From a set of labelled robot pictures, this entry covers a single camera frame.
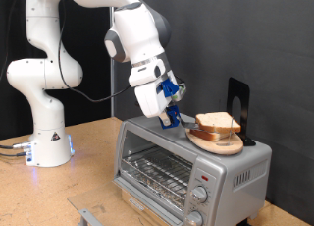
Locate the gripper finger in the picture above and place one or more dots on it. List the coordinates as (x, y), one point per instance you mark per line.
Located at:
(165, 119)

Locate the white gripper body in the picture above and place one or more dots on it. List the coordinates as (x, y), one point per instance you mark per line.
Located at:
(148, 98)

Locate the white bread slice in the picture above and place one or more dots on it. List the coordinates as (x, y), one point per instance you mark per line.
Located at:
(212, 135)
(217, 121)
(196, 136)

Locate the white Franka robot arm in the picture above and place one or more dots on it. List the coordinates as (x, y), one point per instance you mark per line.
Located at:
(42, 121)

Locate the silver oven knob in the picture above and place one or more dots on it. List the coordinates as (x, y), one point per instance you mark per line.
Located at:
(195, 218)
(199, 194)

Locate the silver toaster oven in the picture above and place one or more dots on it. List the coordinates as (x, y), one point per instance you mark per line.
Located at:
(229, 186)

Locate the vertical metal pole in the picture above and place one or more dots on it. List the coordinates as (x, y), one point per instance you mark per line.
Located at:
(112, 88)

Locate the round wooden plate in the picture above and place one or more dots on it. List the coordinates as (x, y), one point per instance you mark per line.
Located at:
(216, 147)

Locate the black metal bookend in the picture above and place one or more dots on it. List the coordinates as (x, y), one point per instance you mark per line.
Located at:
(235, 88)

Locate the slotted wooden box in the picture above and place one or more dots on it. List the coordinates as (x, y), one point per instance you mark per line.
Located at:
(130, 213)

